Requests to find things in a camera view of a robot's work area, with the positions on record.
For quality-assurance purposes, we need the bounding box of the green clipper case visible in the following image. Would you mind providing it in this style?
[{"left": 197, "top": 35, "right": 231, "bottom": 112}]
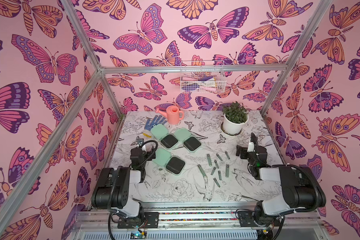
[{"left": 153, "top": 148, "right": 186, "bottom": 176}]

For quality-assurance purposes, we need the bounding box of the large green nail clipper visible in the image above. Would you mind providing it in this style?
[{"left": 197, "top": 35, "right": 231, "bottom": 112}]
[{"left": 207, "top": 154, "right": 212, "bottom": 167}]

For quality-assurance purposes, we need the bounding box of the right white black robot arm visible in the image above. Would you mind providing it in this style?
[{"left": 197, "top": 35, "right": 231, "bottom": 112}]
[{"left": 236, "top": 133, "right": 327, "bottom": 227}]

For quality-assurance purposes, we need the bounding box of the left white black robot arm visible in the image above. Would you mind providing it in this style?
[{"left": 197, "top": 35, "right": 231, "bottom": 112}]
[{"left": 91, "top": 140, "right": 159, "bottom": 233}]

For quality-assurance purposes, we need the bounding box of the blue garden glove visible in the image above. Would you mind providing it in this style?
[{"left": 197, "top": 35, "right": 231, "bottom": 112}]
[{"left": 143, "top": 116, "right": 169, "bottom": 140}]

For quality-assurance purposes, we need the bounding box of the back left green case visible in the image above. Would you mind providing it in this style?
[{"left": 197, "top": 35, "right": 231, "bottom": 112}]
[{"left": 150, "top": 124, "right": 179, "bottom": 150}]

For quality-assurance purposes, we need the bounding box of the pink watering can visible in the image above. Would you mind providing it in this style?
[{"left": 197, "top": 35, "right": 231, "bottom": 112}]
[{"left": 156, "top": 106, "right": 185, "bottom": 125}]

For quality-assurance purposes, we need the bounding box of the potted green plant white pot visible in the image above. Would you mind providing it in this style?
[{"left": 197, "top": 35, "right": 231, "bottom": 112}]
[{"left": 222, "top": 102, "right": 248, "bottom": 136}]

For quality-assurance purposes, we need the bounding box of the back right green case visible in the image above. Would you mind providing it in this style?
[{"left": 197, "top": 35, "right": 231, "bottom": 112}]
[{"left": 174, "top": 128, "right": 202, "bottom": 153}]

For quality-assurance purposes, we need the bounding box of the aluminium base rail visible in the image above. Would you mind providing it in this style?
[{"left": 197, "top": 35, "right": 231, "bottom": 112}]
[{"left": 68, "top": 202, "right": 331, "bottom": 240}]

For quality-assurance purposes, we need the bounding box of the white wire wall basket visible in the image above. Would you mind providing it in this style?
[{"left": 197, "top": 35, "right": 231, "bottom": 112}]
[{"left": 179, "top": 60, "right": 227, "bottom": 94}]

